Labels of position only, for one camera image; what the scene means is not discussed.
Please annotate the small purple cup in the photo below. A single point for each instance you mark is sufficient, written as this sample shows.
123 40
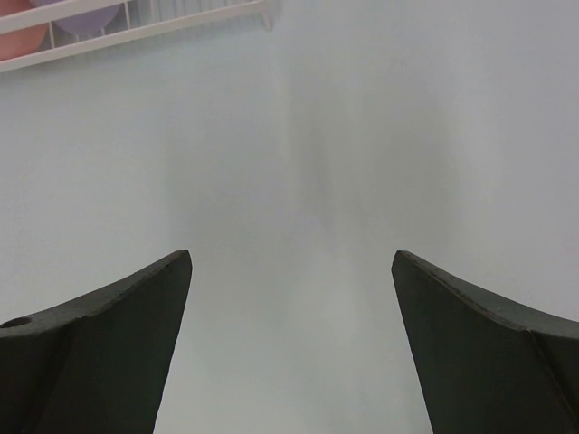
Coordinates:
90 22

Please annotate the pink cup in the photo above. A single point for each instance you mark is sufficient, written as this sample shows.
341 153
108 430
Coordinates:
22 42

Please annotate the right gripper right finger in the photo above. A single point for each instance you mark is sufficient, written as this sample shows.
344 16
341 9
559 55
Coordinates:
485 363

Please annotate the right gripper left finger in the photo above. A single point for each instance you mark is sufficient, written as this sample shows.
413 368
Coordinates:
99 362

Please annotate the white wire dish rack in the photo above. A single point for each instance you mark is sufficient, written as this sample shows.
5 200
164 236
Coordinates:
135 20

